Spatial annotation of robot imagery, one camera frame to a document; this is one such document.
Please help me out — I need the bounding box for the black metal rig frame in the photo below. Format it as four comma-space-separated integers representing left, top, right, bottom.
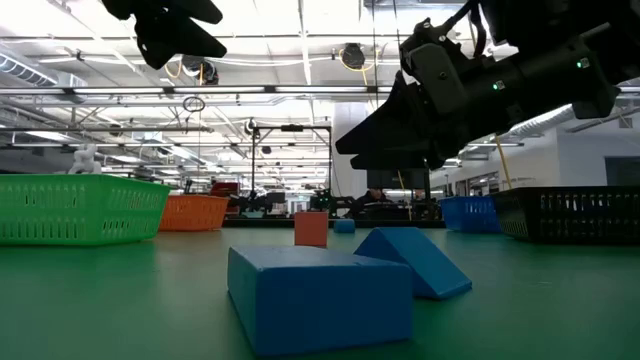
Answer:
249, 124, 334, 211

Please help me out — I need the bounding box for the black plastic basket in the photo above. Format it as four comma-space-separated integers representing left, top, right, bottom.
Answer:
492, 186, 640, 246

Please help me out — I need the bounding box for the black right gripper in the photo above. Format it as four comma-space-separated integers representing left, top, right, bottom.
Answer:
334, 17, 531, 171

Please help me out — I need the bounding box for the black monitor screen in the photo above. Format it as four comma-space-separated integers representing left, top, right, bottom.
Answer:
366, 169, 426, 190

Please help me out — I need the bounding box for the green plastic basket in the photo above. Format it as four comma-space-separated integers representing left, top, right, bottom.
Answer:
0, 173, 173, 247

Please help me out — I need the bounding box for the white robot figure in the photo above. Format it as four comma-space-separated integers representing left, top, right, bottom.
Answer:
68, 144, 103, 176

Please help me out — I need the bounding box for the orange plastic basket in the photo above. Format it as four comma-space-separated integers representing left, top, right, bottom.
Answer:
158, 194, 231, 232

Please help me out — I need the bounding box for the person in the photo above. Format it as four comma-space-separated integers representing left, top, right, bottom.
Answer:
349, 187, 401, 219

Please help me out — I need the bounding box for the black ceiling cable reel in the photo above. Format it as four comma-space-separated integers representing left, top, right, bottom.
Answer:
339, 43, 367, 71
180, 54, 220, 86

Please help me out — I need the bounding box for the silver air duct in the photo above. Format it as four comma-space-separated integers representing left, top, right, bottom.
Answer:
504, 104, 576, 139

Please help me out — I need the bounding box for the orange foam cube block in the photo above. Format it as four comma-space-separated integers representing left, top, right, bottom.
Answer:
294, 210, 330, 248

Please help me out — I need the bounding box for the large blue rectangular foam block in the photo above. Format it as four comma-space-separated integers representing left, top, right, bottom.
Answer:
227, 244, 414, 357

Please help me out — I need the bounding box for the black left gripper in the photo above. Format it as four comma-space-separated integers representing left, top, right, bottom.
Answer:
101, 0, 228, 70

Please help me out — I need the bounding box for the blue plastic basket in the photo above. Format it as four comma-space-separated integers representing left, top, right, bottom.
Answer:
439, 195, 503, 235

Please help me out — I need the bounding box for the red cart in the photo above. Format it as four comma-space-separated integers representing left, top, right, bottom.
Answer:
209, 181, 240, 199

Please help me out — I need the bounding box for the yellow hanging cable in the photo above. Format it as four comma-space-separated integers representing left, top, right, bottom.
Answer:
494, 134, 514, 191

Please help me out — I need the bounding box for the blue foam wedge block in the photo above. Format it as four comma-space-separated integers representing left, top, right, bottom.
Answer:
353, 227, 473, 301

